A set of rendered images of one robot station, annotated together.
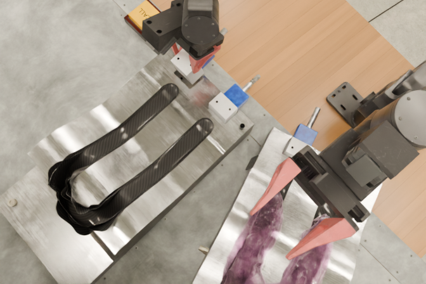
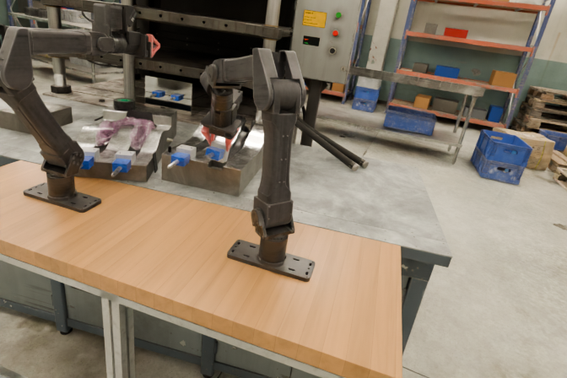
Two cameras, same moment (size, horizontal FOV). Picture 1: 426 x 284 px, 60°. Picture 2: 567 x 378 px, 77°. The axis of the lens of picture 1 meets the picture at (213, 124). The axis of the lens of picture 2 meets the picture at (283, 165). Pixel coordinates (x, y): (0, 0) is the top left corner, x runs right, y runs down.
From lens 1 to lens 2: 1.36 m
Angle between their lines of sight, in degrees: 81
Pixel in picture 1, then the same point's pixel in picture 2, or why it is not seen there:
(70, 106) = not seen: hidden behind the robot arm
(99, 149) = (243, 136)
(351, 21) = (76, 252)
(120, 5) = (305, 212)
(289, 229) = (125, 133)
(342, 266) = (90, 127)
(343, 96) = (85, 202)
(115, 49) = not seen: hidden behind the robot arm
